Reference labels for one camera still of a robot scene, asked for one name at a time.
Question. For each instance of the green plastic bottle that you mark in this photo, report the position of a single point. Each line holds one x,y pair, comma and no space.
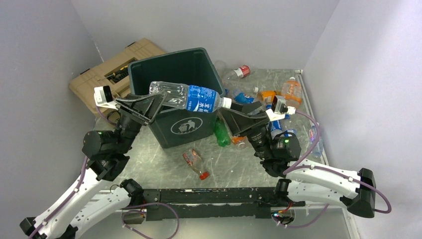
221,134

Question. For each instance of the large orange label bottle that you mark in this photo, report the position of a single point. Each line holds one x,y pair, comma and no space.
292,92

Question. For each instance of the blue label water bottle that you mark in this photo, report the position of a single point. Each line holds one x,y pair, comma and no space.
275,128

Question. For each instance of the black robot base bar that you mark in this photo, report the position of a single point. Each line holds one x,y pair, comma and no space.
257,202

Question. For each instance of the small clear bottle red cap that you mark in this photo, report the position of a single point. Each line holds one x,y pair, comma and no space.
195,162

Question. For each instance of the tan plastic toolbox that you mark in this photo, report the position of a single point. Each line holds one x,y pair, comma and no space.
112,72

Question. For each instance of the orange juice bottle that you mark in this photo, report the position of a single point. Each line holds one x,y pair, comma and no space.
267,96

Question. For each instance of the clear bottle blue label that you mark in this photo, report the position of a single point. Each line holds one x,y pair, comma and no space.
190,97

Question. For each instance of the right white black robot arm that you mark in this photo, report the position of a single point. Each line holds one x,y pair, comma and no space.
301,179

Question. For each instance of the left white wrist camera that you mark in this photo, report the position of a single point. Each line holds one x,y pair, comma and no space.
103,97

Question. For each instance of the dark green plastic bin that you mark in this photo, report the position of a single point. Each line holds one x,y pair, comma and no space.
173,127

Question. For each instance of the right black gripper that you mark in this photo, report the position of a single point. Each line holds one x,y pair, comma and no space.
244,125

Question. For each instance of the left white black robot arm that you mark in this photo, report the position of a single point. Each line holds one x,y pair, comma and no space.
105,158

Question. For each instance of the aluminium frame rail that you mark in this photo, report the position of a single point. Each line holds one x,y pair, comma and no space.
299,77

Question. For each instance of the clear bottle red label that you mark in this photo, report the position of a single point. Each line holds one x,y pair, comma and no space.
236,74

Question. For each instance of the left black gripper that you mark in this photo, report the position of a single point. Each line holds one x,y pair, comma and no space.
132,106

